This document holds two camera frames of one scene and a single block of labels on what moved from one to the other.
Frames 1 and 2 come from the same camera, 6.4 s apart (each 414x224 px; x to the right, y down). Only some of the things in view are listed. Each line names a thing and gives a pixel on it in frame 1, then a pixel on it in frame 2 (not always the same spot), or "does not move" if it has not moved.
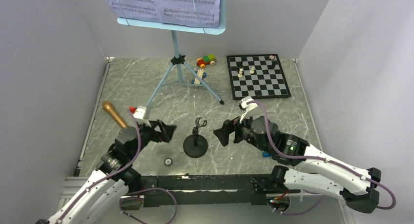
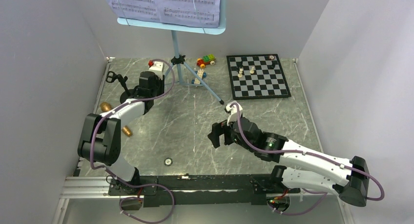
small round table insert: (168, 161) does not move
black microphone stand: (196, 145) → (125, 94)
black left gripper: (166, 131) → (161, 91)
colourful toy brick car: (206, 60) does not move
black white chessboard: (259, 76) does not move
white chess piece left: (239, 74) does not move
